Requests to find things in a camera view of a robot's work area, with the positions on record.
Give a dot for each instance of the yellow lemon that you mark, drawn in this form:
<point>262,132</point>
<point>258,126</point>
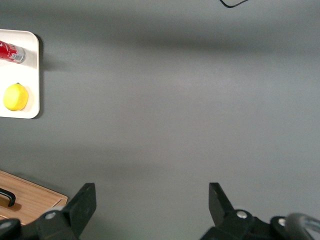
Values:
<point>15,97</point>

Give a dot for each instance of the wooden drawer cabinet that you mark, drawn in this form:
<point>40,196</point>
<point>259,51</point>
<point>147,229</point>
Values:
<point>37,197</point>

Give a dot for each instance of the wooden drawer front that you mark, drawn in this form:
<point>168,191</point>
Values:
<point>30,200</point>

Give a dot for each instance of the beige plastic tray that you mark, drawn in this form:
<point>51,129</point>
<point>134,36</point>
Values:
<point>32,75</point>

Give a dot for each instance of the red soda can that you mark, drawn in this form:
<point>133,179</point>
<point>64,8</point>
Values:
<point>10,51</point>

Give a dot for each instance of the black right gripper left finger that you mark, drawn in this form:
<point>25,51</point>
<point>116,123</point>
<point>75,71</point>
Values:
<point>80,210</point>

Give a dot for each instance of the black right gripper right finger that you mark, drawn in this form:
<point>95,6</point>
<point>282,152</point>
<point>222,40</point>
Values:
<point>222,212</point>

